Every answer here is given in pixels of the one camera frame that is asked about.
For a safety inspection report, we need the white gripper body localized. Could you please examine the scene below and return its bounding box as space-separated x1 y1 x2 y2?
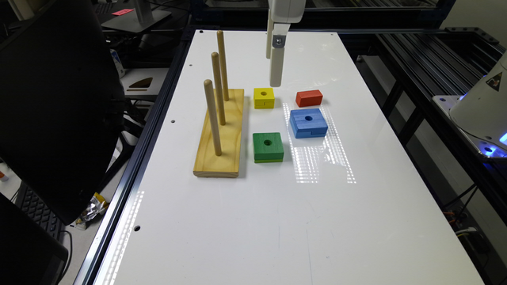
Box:
268 0 306 24

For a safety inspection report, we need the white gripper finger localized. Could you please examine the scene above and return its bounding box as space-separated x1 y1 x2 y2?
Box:
269 23 290 87
266 9 273 59

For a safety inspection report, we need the green wooden block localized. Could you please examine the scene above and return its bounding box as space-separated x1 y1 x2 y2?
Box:
253 132 284 163

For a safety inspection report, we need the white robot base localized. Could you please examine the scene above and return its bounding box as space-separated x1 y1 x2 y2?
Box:
433 55 506 161

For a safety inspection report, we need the yellow wooden block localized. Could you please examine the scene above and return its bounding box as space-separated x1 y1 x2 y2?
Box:
253 88 275 109

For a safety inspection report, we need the red wooden block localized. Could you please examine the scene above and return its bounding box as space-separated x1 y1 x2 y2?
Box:
295 89 323 107

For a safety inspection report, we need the blue wooden block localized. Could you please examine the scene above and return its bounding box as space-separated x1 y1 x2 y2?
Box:
289 108 328 139

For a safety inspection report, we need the rear wooden peg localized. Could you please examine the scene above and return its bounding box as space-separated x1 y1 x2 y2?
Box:
216 30 229 101

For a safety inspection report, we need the wooden peg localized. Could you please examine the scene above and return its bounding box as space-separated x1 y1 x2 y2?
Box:
211 51 226 126
216 30 229 101
204 79 222 156

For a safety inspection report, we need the middle wooden peg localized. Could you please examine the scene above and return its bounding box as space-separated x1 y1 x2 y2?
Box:
211 51 226 126

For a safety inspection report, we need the front wooden peg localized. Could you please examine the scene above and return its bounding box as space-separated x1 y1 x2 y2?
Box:
204 79 222 156

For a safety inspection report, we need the monitor stand base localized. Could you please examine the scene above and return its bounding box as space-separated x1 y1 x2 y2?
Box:
101 0 172 33

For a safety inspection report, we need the wooden peg base board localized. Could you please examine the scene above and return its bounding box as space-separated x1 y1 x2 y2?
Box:
193 89 244 178

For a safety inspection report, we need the pink sticky note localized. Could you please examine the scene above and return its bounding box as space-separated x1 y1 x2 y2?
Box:
111 9 134 16

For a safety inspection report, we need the black monitor back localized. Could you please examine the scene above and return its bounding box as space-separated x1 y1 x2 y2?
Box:
1 0 124 224

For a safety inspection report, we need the crumpled foil wrapper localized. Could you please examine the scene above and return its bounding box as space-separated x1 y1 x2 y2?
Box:
74 192 109 230

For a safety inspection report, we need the black keyboard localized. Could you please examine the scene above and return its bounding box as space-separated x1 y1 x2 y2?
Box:
15 184 65 241

